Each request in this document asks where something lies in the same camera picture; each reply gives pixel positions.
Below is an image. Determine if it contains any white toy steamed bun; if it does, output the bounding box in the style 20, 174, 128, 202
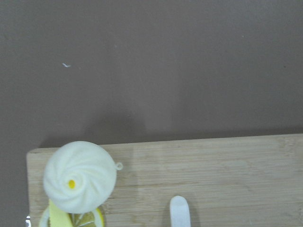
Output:
43, 141, 123, 214

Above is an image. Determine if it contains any upper lemon slice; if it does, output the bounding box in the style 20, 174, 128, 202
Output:
38, 207, 105, 227

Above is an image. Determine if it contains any white ceramic spoon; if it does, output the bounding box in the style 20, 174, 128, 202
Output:
169, 196, 191, 227

